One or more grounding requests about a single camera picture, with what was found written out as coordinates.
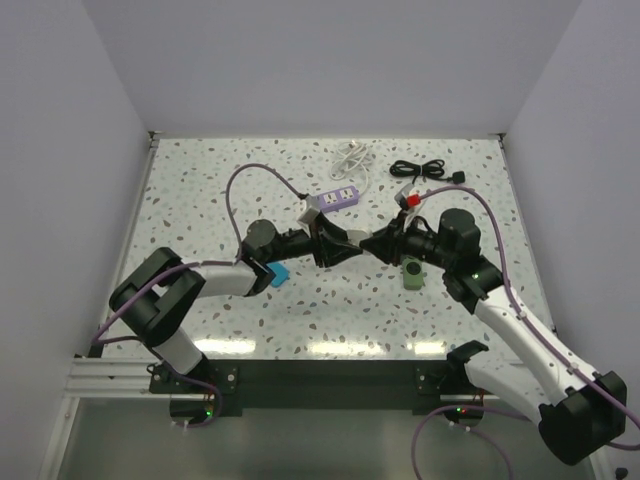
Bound white charger plug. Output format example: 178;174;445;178
347;229;369;244

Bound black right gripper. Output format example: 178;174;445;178
359;209;454;270

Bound blue charger plug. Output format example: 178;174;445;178
268;262;290;288

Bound white coiled cable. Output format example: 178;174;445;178
328;141;374;196

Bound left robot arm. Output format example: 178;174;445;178
109;216;363;392

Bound green power strip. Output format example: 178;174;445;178
401;256;424;291

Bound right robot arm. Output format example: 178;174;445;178
360;209;627;465

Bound purple power strip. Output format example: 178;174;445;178
316;185;361;213

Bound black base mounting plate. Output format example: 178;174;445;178
147;360;481;422

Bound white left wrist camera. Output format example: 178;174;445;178
297;195;321;227

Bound black power cable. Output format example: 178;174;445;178
388;158;467;186

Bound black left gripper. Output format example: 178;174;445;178
263;212;361;268

